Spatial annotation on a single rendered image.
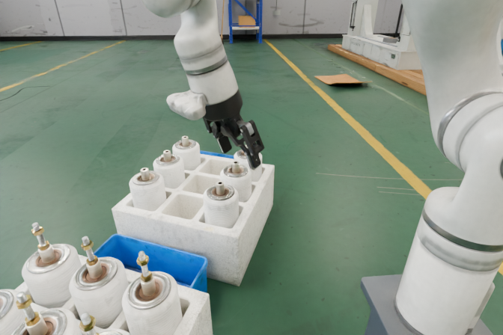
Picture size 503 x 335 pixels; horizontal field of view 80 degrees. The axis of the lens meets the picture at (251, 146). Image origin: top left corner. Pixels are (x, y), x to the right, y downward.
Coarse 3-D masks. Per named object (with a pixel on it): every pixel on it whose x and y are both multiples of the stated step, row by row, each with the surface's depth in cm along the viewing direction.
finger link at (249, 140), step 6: (252, 120) 48; (252, 126) 48; (246, 132) 48; (258, 132) 49; (246, 138) 48; (252, 138) 49; (258, 138) 50; (246, 144) 50; (252, 144) 49; (258, 144) 51; (252, 150) 49
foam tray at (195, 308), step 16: (80, 256) 70; (128, 272) 66; (16, 288) 62; (32, 304) 59; (64, 304) 59; (192, 304) 59; (208, 304) 61; (80, 320) 61; (192, 320) 56; (208, 320) 63
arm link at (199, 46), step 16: (208, 0) 42; (192, 16) 44; (208, 16) 43; (192, 32) 42; (208, 32) 42; (176, 48) 44; (192, 48) 42; (208, 48) 43; (192, 64) 44; (208, 64) 44
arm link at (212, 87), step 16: (224, 64) 45; (192, 80) 46; (208, 80) 45; (224, 80) 46; (176, 96) 48; (192, 96) 46; (208, 96) 46; (224, 96) 47; (176, 112) 48; (192, 112) 43
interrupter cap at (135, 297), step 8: (152, 272) 56; (160, 272) 56; (136, 280) 55; (160, 280) 55; (168, 280) 55; (136, 288) 53; (160, 288) 54; (168, 288) 53; (128, 296) 52; (136, 296) 52; (144, 296) 52; (152, 296) 52; (160, 296) 52; (136, 304) 51; (144, 304) 51; (152, 304) 50
